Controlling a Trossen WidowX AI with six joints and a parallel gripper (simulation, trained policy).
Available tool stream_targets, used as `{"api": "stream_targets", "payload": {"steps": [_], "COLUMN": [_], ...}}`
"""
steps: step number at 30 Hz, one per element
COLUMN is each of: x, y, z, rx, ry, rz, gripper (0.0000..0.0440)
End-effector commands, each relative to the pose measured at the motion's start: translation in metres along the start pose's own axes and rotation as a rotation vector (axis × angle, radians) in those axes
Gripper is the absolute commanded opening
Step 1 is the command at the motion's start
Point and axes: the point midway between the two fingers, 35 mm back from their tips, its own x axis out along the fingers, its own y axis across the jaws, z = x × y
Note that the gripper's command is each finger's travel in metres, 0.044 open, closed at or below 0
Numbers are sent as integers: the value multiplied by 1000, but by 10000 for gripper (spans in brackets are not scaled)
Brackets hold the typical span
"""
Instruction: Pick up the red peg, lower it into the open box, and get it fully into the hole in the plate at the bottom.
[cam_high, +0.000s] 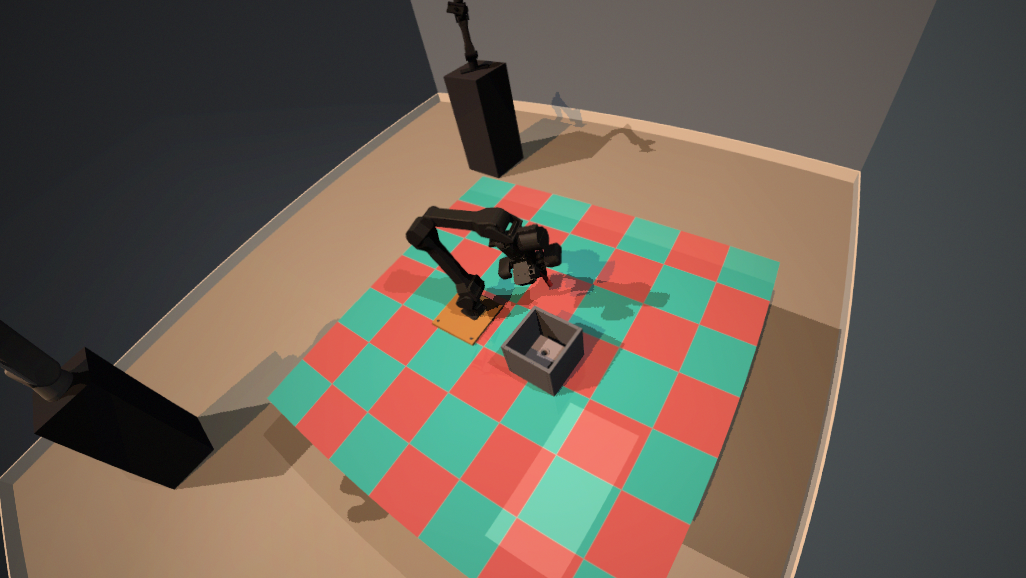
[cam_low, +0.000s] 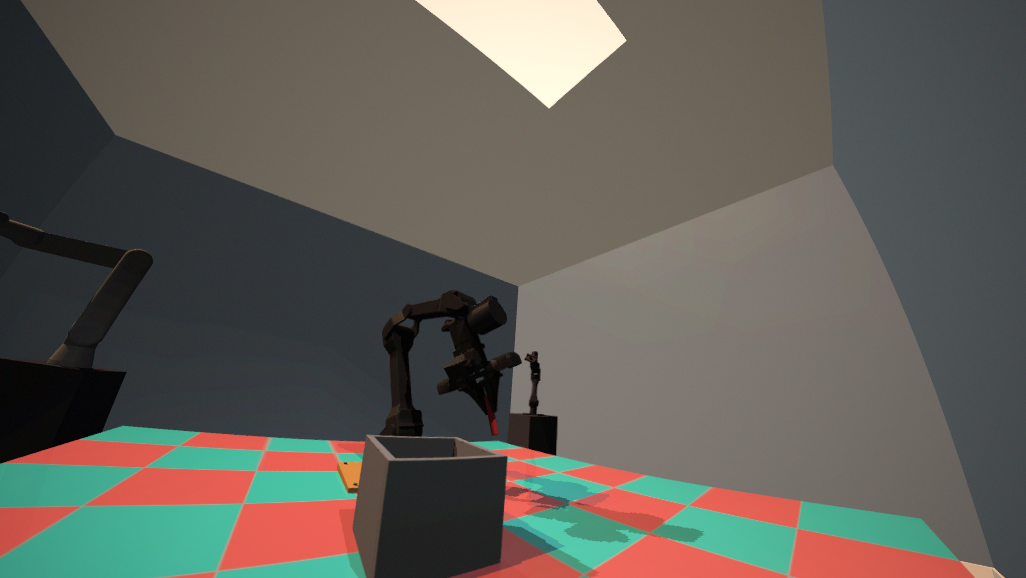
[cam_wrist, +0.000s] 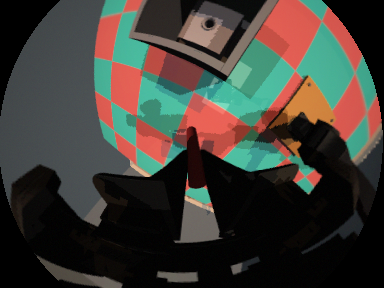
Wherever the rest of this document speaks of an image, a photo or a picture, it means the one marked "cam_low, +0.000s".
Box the red peg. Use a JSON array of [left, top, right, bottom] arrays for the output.
[[484, 396, 499, 435]]

